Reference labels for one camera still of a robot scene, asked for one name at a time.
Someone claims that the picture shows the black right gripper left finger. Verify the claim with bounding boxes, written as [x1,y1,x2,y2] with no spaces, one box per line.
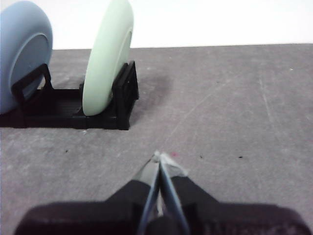
[14,151,161,235]

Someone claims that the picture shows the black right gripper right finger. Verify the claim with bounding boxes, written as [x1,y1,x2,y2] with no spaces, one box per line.
[158,153,310,235]

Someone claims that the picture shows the black plate rack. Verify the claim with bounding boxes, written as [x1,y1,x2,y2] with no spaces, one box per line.
[0,60,139,131]

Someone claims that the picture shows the green plate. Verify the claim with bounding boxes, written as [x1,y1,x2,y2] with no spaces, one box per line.
[82,0,134,117]

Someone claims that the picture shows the blue plate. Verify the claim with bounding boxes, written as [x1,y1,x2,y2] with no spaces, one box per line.
[0,1,54,116]

